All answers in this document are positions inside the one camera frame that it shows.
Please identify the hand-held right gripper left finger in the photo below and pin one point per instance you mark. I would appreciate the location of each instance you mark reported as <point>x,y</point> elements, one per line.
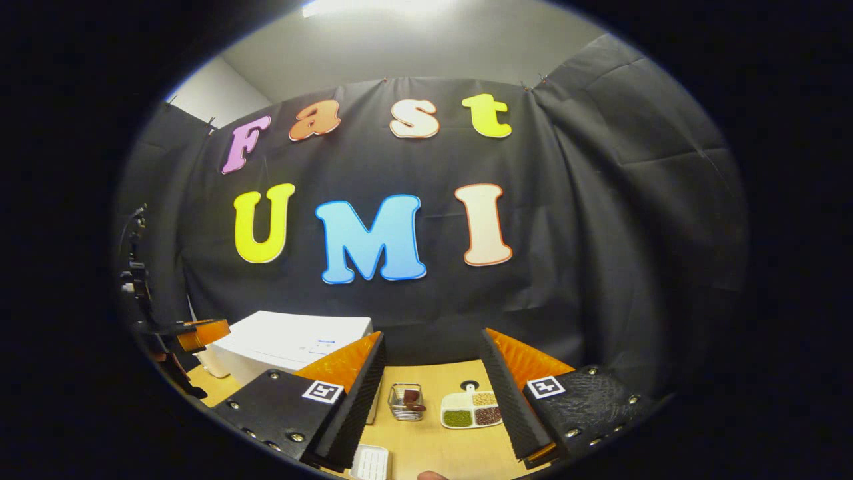
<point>356,406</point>

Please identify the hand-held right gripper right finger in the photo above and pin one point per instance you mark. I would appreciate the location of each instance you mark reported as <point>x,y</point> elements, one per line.
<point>513,406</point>

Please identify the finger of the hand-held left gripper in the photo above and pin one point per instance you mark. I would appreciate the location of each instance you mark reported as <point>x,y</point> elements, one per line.
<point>203,333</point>

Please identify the white microwave oven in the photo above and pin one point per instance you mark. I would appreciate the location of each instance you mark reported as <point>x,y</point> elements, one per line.
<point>280,340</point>

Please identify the white divided bean dish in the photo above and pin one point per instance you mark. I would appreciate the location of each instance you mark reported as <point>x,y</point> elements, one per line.
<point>456,418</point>

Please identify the white rectangular tray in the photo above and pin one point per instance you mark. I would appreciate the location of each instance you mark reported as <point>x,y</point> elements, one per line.
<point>370,463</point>

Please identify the ceiling light panel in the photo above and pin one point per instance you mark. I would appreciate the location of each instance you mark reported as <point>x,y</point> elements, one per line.
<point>380,6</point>

